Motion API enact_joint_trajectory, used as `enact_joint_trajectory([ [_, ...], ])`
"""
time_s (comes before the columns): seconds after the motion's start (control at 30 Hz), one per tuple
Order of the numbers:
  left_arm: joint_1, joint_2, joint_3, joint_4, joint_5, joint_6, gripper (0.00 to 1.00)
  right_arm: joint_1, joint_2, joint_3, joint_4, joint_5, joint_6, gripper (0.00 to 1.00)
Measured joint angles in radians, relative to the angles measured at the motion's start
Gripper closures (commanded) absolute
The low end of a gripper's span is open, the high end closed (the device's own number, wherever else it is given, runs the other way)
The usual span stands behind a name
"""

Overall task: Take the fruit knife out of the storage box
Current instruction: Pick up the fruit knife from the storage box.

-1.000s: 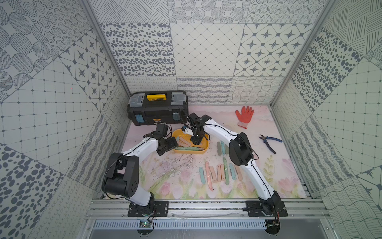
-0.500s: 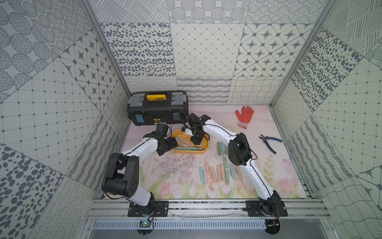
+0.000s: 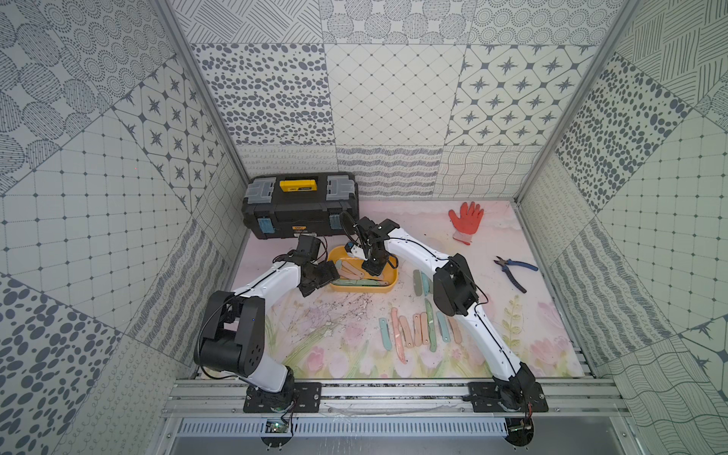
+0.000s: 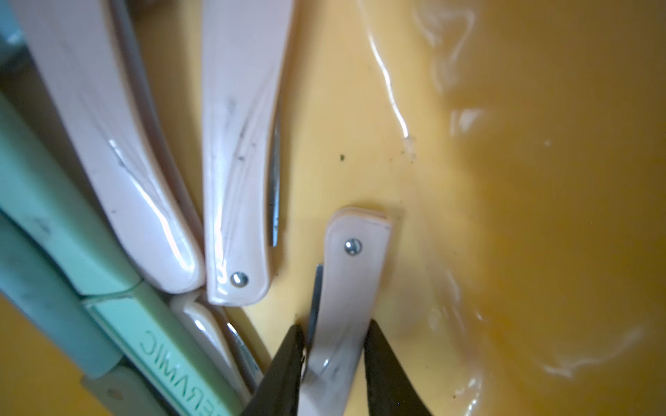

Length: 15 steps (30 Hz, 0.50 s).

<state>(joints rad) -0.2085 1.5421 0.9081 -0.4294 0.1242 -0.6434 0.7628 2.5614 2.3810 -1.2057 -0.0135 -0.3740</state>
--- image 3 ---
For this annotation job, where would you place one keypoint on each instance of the black Deli toolbox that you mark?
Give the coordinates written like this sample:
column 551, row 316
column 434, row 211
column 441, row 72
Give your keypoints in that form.
column 288, row 205

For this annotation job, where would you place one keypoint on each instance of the green folding fruit knife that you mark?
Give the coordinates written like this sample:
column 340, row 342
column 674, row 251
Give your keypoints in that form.
column 431, row 326

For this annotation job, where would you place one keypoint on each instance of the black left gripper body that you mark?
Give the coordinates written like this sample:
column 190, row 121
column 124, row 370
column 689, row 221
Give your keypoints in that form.
column 326, row 274

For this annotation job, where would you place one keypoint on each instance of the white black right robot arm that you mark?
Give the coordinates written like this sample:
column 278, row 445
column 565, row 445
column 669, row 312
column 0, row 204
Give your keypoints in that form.
column 455, row 294

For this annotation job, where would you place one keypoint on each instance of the teal lettered fruit knife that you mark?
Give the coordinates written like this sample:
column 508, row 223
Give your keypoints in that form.
column 426, row 284

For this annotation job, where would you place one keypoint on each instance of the yellow plastic storage tray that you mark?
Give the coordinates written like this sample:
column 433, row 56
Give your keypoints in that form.
column 353, row 278

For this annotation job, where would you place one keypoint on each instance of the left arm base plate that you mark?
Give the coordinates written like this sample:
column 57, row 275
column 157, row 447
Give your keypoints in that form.
column 301, row 397

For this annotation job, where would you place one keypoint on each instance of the pink folding fruit knife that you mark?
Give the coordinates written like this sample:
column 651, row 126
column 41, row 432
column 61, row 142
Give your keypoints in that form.
column 406, row 331

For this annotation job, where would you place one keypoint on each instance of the red work glove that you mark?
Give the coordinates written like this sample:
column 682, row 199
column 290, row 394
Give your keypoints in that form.
column 466, row 221

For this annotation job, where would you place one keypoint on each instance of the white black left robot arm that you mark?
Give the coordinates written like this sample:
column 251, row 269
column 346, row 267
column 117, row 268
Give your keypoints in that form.
column 232, row 334

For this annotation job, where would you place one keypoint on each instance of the mint folding knife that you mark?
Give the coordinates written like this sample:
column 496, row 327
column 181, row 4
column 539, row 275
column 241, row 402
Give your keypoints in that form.
column 385, row 334

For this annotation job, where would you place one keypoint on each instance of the long coral fruit knife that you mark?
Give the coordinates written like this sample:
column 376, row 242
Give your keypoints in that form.
column 398, row 339

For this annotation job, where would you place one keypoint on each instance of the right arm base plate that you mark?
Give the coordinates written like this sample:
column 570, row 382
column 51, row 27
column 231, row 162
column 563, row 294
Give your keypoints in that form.
column 492, row 397

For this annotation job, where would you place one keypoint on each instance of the teal folding fruit knife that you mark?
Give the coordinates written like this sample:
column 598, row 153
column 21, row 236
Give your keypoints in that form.
column 443, row 324

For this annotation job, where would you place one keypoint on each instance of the sage green fruit knife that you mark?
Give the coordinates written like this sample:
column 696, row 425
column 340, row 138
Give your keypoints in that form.
column 418, row 283

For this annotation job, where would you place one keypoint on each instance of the aluminium front rail frame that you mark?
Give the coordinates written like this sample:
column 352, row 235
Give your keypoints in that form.
column 397, row 416

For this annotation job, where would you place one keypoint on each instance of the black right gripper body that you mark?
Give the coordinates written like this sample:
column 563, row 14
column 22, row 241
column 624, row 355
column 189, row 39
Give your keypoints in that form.
column 375, row 262

